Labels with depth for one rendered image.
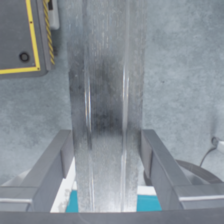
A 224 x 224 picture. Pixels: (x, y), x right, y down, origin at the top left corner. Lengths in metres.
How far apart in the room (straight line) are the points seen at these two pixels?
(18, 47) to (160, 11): 0.72
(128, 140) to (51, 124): 0.93
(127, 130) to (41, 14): 0.59
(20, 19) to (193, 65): 0.87
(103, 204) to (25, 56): 0.60
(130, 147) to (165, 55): 0.87
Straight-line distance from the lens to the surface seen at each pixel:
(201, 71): 1.09
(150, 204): 0.54
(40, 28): 0.68
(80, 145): 0.16
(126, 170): 0.17
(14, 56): 0.71
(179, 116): 1.08
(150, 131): 0.16
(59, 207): 0.50
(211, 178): 1.09
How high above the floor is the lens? 0.94
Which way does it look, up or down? 74 degrees down
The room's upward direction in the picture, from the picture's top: 175 degrees clockwise
